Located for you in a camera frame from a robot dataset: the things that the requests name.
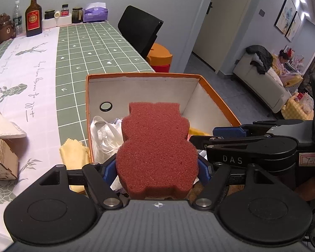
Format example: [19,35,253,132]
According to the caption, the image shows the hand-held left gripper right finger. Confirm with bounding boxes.
[192,159,281,211]

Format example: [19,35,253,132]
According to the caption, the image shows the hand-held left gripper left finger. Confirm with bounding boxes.
[37,154,124,211]

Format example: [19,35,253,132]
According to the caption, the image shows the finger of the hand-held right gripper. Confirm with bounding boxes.
[213,119,305,138]
[189,134,272,152]

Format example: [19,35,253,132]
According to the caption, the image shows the yellow striped packet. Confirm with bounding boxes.
[188,127,213,136]

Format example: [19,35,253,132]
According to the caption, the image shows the white plastic pack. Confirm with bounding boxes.
[111,175,126,193]

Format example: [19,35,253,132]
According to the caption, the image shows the white plastic bag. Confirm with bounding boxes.
[90,115,124,163]

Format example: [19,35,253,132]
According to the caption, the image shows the yellow cleaning cloth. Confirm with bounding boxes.
[59,138,91,193]

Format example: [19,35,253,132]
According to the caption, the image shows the red-brown bear-shaped sponge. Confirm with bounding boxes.
[115,102,198,200]

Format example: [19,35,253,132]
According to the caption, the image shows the orange cardboard box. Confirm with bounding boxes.
[85,73,241,164]

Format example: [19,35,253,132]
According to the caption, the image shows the white cloth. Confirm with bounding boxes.
[0,111,27,139]

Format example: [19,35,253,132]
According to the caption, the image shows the person's right hand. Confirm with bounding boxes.
[295,175,315,202]

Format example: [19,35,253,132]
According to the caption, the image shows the yellow checked blanket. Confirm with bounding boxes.
[281,75,315,121]

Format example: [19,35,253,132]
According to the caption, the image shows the beige sofa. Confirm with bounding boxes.
[232,52,292,114]

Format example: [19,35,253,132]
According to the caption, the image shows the red stool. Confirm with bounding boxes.
[150,63,171,73]

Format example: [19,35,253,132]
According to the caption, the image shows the orange stool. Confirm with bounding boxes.
[146,43,174,66]

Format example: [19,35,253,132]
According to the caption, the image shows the wooden radio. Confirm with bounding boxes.
[0,136,19,181]

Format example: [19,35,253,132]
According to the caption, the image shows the cream door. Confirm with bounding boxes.
[193,0,259,72]

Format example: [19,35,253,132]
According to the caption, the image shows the white printed table runner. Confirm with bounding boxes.
[0,27,91,244]

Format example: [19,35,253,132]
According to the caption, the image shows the black chair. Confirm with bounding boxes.
[118,5,164,59]

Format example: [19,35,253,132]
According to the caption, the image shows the white box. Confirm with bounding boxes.
[43,16,73,29]

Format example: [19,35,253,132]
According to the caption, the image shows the tall dark glass jar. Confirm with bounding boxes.
[72,7,84,24]

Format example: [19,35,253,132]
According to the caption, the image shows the purple tissue pack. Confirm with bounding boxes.
[83,2,109,23]

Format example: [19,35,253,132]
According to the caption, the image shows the brown liquor bottle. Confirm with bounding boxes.
[25,0,43,37]

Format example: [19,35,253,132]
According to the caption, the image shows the brown bear figure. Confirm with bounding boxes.
[0,13,17,50]

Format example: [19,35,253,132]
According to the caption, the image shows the clear water bottle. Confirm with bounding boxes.
[13,1,23,35]

